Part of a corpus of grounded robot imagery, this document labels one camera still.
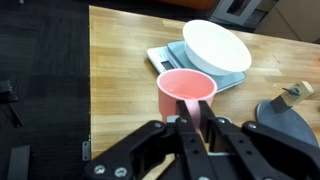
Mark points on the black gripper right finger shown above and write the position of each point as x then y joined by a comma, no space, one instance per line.
233,155

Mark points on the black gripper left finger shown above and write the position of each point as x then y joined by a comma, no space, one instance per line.
196,163

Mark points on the pink plastic cup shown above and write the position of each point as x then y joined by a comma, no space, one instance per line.
188,85

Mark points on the white bowl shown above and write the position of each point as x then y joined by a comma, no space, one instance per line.
211,43

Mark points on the white kitchen scale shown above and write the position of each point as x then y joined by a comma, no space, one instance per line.
174,56

